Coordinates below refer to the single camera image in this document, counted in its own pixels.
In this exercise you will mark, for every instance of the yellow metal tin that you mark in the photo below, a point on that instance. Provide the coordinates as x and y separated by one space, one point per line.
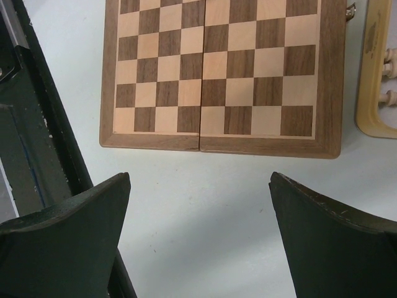
373 53

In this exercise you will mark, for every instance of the white pawn in tin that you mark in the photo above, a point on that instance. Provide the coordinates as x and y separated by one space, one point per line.
391 98

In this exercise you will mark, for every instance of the wooden folding chess board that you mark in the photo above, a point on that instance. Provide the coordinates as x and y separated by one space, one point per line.
243 77

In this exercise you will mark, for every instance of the white piece in tin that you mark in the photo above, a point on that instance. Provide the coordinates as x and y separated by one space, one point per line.
389 67

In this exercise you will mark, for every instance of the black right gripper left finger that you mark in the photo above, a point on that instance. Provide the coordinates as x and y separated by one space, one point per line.
67 249

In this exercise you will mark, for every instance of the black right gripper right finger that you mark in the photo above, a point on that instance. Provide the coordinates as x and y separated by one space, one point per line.
333 249

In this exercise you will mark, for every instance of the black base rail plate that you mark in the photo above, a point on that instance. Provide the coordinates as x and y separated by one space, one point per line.
41 164

